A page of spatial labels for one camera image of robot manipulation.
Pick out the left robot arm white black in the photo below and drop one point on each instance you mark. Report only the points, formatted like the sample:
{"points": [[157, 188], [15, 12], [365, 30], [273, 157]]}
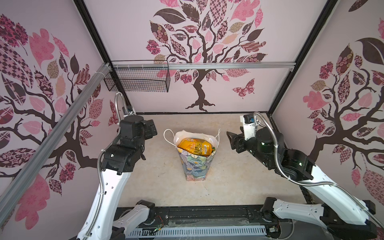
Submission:
{"points": [[115, 165]]}

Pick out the aluminium rail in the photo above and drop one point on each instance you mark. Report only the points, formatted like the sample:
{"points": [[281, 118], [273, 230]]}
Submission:
{"points": [[205, 66], [22, 181]]}

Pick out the aluminium rail back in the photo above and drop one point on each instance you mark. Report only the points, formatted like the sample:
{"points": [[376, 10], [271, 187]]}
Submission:
{"points": [[205, 66]]}

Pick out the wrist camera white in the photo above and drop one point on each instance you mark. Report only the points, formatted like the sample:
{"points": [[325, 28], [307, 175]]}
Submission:
{"points": [[128, 111], [250, 126]]}

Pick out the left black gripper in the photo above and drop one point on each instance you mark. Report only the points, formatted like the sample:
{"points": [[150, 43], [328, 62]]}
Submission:
{"points": [[149, 129]]}

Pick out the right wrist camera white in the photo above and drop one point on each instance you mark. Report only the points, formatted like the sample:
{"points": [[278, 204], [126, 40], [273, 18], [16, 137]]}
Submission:
{"points": [[250, 126]]}

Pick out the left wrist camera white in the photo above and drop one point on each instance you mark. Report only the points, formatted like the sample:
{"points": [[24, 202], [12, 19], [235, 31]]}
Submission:
{"points": [[128, 111]]}

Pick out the black wire basket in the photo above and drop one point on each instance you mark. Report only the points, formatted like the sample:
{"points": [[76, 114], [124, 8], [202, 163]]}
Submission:
{"points": [[139, 76]]}

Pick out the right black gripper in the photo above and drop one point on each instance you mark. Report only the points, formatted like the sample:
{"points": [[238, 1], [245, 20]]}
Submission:
{"points": [[238, 140]]}

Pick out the aluminium rail left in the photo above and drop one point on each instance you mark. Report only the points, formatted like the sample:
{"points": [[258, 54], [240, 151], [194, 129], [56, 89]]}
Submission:
{"points": [[22, 181]]}

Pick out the black base frame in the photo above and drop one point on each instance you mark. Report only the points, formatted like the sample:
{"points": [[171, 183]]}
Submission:
{"points": [[217, 216]]}

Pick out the white slotted cable duct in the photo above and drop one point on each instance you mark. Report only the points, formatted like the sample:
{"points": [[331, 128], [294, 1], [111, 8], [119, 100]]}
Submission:
{"points": [[194, 232]]}

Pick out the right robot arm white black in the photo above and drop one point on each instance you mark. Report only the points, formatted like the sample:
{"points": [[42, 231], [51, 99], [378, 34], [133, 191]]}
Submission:
{"points": [[340, 213]]}

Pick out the yellow mango snack bag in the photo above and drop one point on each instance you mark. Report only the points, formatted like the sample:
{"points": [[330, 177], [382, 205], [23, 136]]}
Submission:
{"points": [[198, 147]]}

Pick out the patterned paper gift bag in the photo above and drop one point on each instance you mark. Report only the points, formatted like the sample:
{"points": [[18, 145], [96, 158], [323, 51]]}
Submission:
{"points": [[195, 167]]}

